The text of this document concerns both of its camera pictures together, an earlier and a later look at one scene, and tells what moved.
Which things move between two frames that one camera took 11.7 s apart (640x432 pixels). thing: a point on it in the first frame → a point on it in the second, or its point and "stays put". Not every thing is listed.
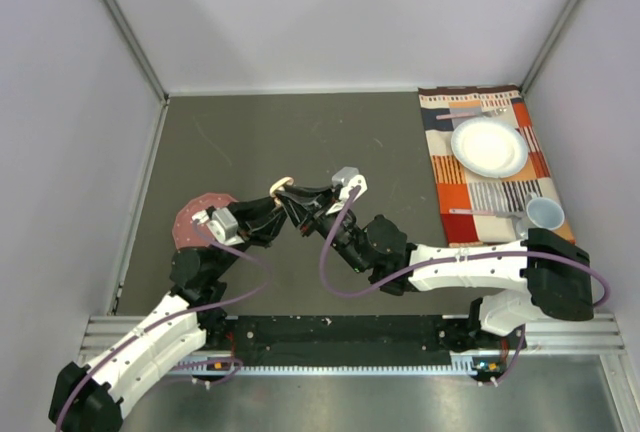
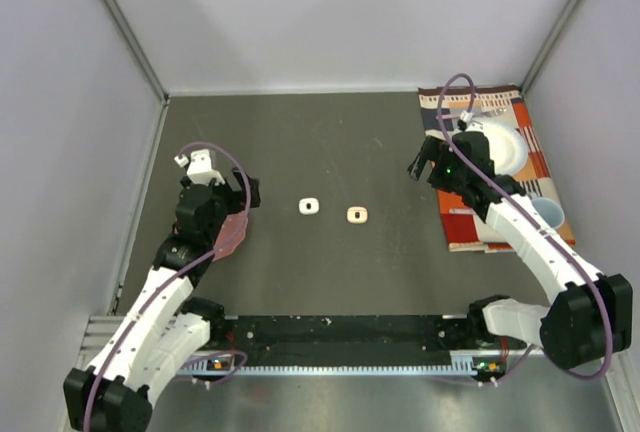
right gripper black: [317, 203] → [439, 153]
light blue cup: [545, 213] stays put
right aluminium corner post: [562, 21] stays put
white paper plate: [490, 147] stays put
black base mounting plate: [340, 339] stays put
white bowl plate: [347, 177] → [466, 116]
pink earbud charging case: [280, 185] → [357, 214]
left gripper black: [259, 221] → [238, 198]
